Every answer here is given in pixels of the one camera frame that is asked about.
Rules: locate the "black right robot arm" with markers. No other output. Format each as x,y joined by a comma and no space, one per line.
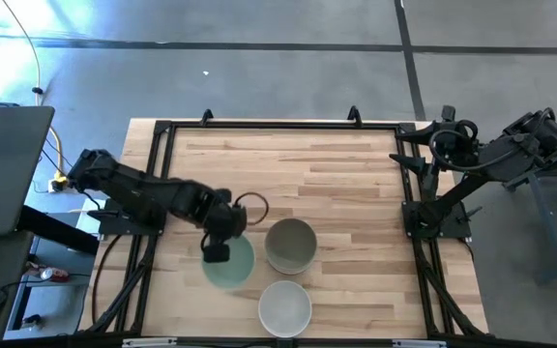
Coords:
506,157

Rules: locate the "black stand beam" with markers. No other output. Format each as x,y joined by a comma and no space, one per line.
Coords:
56,229

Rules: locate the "grey laptop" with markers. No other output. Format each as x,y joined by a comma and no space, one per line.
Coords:
8,169

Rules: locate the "blue metal cart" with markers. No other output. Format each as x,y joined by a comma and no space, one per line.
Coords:
543,212

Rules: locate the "white speckled bowl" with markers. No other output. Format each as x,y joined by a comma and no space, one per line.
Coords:
284,309

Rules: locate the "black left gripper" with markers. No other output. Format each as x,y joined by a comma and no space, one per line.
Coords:
230,222

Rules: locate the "grey bowl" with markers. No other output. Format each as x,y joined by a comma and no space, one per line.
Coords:
290,244

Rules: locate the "white table edge bracket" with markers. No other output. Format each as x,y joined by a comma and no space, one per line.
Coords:
419,344
148,343

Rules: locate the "black aluminium table frame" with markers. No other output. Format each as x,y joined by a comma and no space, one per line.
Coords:
283,126

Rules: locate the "yellow power plug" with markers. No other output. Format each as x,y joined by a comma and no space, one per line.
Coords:
58,183

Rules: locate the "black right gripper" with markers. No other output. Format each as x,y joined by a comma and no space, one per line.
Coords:
457,145

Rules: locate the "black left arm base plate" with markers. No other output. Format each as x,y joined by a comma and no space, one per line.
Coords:
114,224

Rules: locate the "red drink can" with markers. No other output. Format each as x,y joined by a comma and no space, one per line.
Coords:
58,275

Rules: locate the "green bowl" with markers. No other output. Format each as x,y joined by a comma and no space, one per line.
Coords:
237,268

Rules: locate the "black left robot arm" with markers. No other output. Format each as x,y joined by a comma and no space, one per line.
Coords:
138,193

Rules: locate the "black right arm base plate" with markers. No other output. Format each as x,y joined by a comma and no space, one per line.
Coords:
457,227

